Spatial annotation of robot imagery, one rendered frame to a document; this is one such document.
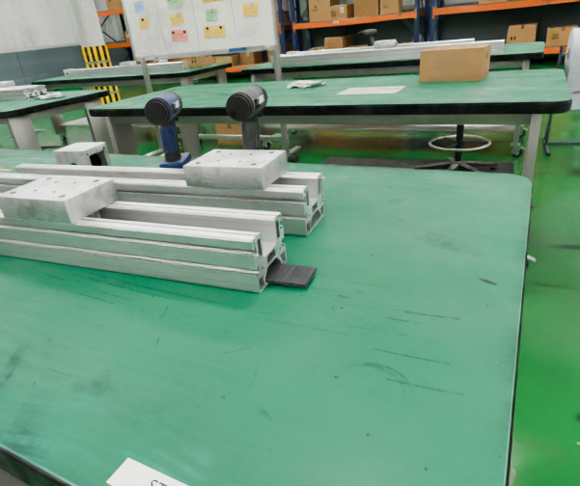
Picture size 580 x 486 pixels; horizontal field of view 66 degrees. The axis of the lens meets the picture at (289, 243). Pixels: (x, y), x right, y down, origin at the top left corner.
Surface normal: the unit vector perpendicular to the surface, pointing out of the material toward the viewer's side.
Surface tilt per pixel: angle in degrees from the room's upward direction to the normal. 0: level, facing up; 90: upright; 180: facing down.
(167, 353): 0
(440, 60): 87
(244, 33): 90
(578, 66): 103
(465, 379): 0
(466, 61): 88
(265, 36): 90
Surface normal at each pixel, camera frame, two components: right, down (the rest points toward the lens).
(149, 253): -0.38, 0.44
